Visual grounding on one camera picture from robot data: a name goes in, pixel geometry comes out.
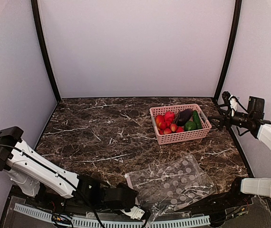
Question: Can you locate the purple eggplant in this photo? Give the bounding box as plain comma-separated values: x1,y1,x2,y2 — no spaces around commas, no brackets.
177,108,193,127

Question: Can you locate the clear zip top bag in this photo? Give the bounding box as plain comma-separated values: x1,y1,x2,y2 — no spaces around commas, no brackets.
125,155,216,224

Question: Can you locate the red lychee bunch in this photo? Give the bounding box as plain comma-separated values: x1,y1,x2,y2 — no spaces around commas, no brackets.
157,121,184,135

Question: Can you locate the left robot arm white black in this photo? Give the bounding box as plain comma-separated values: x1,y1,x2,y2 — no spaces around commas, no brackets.
0,126,138,212

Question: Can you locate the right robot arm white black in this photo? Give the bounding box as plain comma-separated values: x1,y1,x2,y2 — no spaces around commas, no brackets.
208,91,271,206

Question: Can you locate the green cucumber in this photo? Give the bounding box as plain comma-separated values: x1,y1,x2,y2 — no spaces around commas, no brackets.
193,110,202,130

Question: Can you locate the green lime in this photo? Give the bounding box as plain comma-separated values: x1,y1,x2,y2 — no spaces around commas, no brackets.
184,121,197,132

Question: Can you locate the pink perforated plastic basket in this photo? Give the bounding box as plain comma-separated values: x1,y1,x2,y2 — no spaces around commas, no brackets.
149,104,212,145

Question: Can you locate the red orange mango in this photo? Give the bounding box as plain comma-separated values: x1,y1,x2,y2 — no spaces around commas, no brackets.
155,114,166,130

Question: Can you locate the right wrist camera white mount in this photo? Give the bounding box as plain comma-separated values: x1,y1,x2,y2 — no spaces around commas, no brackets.
222,91,238,117

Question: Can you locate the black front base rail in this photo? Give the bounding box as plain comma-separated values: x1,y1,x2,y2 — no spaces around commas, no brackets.
0,187,271,228

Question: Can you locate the white slotted cable duct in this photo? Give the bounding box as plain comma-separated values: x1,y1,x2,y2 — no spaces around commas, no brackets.
14,203,211,228

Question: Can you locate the right black frame post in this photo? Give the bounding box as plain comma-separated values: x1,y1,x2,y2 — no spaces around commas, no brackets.
213,0,242,103

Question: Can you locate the black frame post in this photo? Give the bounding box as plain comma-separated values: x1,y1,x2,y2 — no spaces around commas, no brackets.
31,0,61,103
213,0,242,103

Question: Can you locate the left black frame post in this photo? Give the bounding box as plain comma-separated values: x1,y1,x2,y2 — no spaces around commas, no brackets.
31,0,61,103

